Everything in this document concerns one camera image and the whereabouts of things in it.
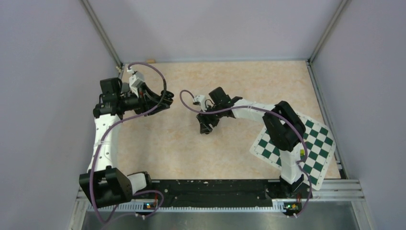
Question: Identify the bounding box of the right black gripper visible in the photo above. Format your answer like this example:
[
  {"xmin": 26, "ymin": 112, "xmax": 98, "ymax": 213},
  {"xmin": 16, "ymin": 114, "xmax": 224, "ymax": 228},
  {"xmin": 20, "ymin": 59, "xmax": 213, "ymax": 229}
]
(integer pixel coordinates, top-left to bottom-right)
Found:
[{"xmin": 197, "ymin": 103, "xmax": 224, "ymax": 134}]

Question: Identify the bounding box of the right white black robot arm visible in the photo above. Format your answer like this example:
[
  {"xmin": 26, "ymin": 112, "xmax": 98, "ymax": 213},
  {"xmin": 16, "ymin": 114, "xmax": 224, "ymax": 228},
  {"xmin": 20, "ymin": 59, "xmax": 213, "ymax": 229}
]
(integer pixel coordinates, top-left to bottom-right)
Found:
[{"xmin": 193, "ymin": 87, "xmax": 305, "ymax": 197}]

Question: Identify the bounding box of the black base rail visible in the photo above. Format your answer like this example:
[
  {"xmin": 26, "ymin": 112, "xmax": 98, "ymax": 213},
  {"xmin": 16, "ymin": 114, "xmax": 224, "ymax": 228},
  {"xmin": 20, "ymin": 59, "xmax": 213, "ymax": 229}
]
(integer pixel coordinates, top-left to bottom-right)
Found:
[{"xmin": 134, "ymin": 179, "xmax": 313, "ymax": 208}]

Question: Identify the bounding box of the small wooden piece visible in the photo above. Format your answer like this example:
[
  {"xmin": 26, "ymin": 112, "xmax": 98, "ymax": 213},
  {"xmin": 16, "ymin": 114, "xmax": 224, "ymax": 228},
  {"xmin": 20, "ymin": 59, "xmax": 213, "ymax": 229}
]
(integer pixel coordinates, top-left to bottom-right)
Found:
[{"xmin": 146, "ymin": 59, "xmax": 156, "ymax": 64}]

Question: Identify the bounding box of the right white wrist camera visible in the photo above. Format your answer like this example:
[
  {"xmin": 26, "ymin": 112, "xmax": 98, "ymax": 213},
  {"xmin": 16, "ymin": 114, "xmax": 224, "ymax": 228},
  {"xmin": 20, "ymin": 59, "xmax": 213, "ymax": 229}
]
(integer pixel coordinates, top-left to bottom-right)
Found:
[{"xmin": 193, "ymin": 95, "xmax": 207, "ymax": 107}]

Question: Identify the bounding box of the black earbud charging case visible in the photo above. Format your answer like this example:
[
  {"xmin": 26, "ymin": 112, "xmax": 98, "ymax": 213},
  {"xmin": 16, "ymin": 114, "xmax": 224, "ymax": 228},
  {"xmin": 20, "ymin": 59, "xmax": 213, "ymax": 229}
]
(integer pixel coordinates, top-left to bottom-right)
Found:
[{"xmin": 161, "ymin": 91, "xmax": 174, "ymax": 101}]

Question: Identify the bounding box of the green white chessboard mat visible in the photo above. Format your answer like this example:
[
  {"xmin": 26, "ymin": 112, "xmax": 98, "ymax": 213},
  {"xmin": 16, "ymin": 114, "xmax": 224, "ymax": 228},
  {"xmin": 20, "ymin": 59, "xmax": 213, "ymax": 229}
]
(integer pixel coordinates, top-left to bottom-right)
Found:
[{"xmin": 249, "ymin": 112, "xmax": 336, "ymax": 190}]

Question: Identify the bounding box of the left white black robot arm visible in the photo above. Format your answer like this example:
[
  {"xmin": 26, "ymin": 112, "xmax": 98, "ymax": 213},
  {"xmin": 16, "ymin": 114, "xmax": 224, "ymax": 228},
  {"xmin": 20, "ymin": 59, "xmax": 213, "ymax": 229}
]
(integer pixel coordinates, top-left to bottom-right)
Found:
[{"xmin": 79, "ymin": 78, "xmax": 174, "ymax": 208}]

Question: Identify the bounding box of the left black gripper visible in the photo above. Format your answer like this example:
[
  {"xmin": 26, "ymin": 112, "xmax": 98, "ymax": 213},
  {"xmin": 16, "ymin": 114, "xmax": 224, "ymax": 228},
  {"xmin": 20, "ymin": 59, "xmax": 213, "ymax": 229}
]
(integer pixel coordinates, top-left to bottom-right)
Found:
[{"xmin": 118, "ymin": 82, "xmax": 169, "ymax": 116}]

